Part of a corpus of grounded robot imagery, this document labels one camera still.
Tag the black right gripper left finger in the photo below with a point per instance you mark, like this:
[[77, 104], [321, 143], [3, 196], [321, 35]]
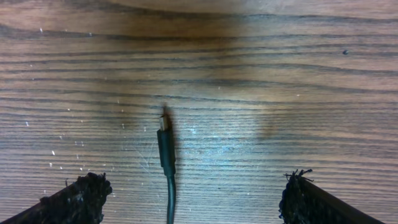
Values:
[[78, 203]]

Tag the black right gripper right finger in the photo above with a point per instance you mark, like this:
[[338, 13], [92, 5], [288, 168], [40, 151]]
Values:
[[303, 202]]

